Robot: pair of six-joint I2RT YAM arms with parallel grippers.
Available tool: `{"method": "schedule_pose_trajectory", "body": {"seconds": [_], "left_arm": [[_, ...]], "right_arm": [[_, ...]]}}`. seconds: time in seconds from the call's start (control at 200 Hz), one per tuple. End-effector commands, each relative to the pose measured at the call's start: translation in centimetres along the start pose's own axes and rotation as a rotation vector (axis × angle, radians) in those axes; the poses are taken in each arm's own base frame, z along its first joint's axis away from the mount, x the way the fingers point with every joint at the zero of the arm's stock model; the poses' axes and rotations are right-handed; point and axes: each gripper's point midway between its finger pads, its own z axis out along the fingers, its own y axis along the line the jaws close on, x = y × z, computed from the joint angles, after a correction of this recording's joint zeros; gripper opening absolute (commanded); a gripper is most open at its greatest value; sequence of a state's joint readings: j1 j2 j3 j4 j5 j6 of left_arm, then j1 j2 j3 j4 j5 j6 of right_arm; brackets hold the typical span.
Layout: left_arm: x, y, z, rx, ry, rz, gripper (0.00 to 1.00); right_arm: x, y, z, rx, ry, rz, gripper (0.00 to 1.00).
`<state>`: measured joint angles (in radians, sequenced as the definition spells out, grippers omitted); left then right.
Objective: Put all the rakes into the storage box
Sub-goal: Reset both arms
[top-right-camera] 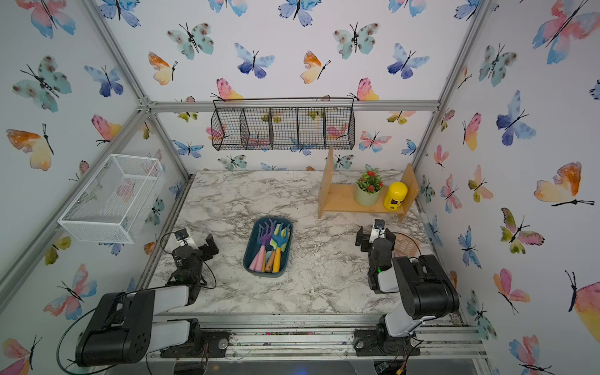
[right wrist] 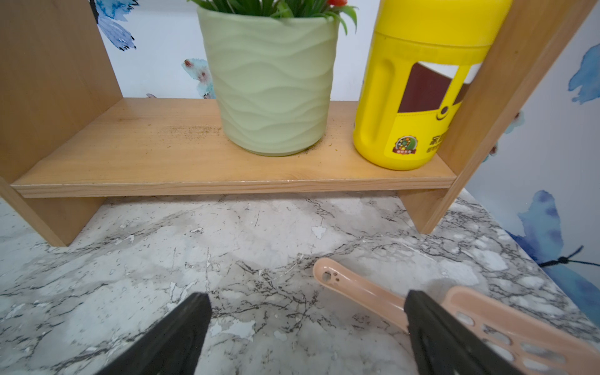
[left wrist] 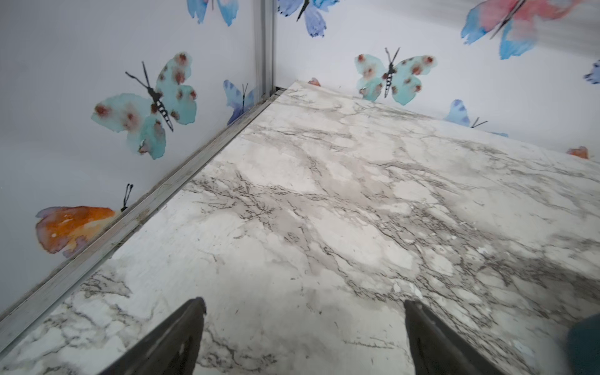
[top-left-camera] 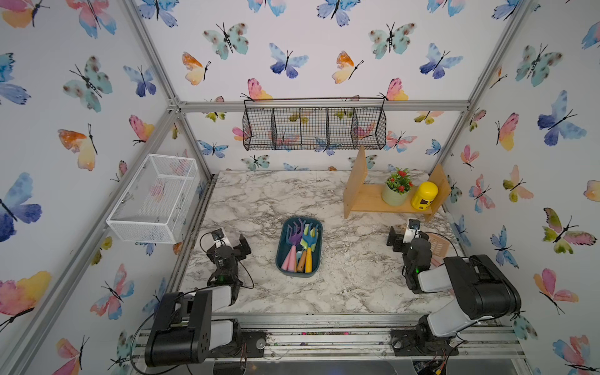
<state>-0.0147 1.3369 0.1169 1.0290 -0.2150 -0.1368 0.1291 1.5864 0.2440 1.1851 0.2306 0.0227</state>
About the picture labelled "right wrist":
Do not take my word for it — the orange pink sieve shovel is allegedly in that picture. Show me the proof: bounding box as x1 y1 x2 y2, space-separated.
312 258 599 374

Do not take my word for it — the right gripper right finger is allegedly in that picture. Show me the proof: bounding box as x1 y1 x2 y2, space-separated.
404 290 521 375

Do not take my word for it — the potted red flower plant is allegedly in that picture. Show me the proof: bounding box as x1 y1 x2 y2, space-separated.
195 0 358 157

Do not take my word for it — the wooden shelf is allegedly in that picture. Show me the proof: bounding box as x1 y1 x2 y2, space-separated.
1 1 595 246

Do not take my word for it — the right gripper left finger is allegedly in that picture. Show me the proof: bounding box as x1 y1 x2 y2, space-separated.
98 292 212 374

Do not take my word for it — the yellow canister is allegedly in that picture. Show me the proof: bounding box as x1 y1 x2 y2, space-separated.
353 0 512 170

